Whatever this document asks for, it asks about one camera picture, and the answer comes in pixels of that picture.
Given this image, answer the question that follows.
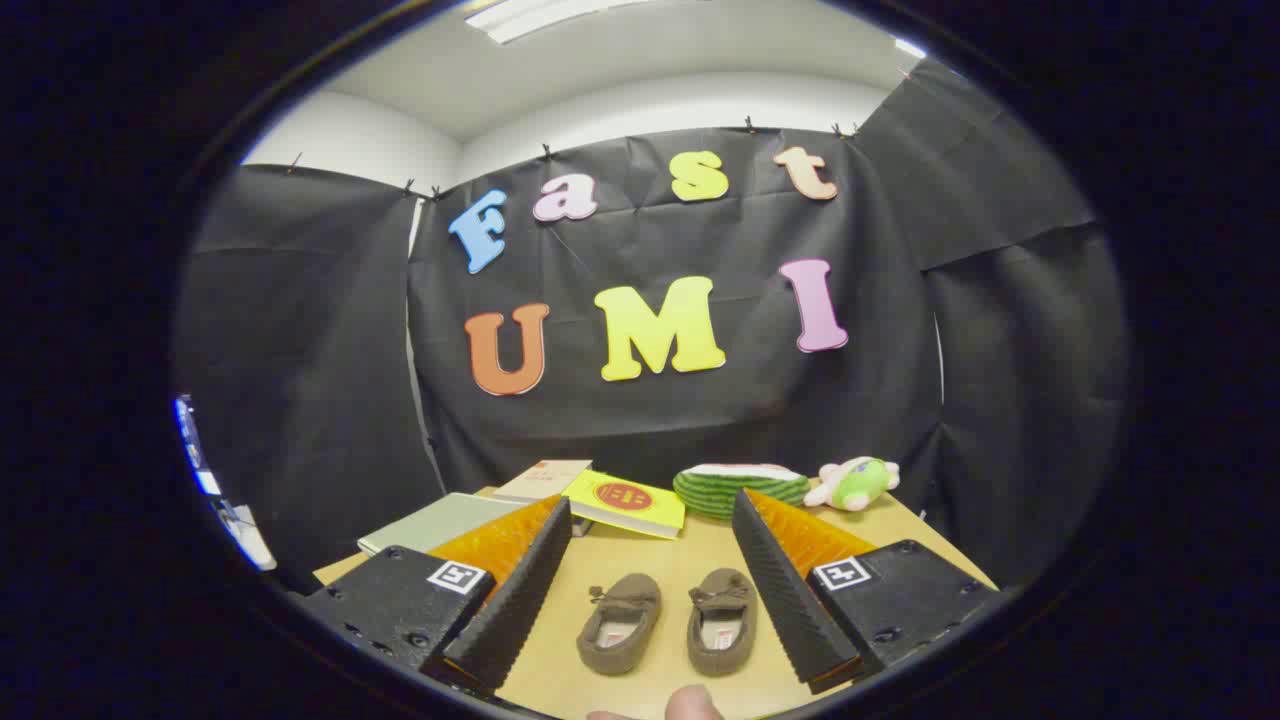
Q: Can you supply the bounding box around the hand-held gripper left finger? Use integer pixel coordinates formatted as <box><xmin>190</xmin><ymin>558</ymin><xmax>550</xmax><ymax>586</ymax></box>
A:
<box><xmin>298</xmin><ymin>494</ymin><xmax>574</xmax><ymax>695</ymax></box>

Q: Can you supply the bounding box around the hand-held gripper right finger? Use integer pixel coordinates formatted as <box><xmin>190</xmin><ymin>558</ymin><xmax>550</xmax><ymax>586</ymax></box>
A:
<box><xmin>731</xmin><ymin>487</ymin><xmax>1003</xmax><ymax>696</ymax></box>

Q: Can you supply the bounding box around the brown fuzzy slipper shoe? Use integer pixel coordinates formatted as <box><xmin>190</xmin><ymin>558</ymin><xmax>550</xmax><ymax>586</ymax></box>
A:
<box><xmin>686</xmin><ymin>567</ymin><xmax>759</xmax><ymax>679</ymax></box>
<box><xmin>576</xmin><ymin>572</ymin><xmax>663</xmax><ymax>677</ymax></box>

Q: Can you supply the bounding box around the pale green fabric storage box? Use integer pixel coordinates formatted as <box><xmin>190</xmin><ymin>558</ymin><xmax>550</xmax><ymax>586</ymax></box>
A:
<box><xmin>357</xmin><ymin>492</ymin><xmax>531</xmax><ymax>557</ymax></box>

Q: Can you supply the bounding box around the beige book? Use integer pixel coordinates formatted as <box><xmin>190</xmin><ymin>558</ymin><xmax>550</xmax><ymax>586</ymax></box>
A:
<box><xmin>492</xmin><ymin>459</ymin><xmax>594</xmax><ymax>504</ymax></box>

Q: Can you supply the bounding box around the watermelon slice plush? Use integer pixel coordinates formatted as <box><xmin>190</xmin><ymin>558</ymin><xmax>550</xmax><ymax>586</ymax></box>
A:
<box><xmin>672</xmin><ymin>462</ymin><xmax>811</xmax><ymax>520</ymax></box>

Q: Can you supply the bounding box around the pink and green plush toy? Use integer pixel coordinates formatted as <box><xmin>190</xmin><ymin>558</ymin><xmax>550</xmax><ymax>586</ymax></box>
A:
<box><xmin>803</xmin><ymin>456</ymin><xmax>901</xmax><ymax>513</ymax></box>

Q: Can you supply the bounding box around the yellow book with red circle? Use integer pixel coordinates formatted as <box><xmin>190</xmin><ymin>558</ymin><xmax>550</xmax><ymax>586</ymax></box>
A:
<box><xmin>560</xmin><ymin>469</ymin><xmax>687</xmax><ymax>541</ymax></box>

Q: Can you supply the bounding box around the ceiling light panel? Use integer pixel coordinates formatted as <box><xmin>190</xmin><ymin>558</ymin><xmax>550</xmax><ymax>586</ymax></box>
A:
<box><xmin>465</xmin><ymin>0</ymin><xmax>651</xmax><ymax>45</ymax></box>

